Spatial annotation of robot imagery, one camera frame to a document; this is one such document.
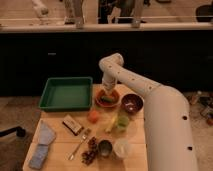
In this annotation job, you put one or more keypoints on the metal fork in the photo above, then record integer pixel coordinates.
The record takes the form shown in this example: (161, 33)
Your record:
(83, 138)

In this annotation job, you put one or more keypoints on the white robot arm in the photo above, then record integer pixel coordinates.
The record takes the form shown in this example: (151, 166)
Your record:
(167, 125)

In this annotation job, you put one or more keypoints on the green plastic cup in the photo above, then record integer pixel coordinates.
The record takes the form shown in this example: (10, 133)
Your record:
(122, 122)

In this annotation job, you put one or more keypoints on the black office chair base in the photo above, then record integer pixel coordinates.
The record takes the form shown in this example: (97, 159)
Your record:
(19, 131)

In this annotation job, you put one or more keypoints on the wooden table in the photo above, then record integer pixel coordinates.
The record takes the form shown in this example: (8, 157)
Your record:
(66, 142)

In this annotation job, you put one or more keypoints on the blue sponge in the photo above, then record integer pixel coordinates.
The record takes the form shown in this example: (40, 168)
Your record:
(39, 156)

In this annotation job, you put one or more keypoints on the light blue cloth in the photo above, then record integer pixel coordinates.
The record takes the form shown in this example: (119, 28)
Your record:
(46, 134)

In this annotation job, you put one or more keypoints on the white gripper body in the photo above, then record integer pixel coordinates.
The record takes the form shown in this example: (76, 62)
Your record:
(108, 85)

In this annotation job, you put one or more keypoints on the orange fruit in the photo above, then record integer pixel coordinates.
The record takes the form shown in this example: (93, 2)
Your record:
(93, 116)

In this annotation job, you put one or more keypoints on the yellow banana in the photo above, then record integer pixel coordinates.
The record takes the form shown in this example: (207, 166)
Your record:
(111, 124)

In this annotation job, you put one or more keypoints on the dark red bowl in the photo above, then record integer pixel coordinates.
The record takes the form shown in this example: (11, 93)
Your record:
(131, 103)

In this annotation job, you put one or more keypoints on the metal cup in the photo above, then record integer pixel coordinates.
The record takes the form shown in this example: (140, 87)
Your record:
(104, 148)

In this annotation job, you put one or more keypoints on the bunch of dark grapes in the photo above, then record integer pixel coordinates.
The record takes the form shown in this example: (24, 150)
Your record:
(90, 154)

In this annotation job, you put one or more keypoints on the orange bowl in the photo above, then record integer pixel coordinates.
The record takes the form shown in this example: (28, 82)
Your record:
(103, 104)

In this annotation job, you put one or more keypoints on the brown snack box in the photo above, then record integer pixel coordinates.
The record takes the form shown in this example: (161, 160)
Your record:
(73, 125)

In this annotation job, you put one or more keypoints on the green plastic tray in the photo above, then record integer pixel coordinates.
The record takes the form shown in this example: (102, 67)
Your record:
(67, 94)

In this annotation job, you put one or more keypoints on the white plastic cup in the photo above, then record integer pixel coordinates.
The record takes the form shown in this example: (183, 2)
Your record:
(121, 148)

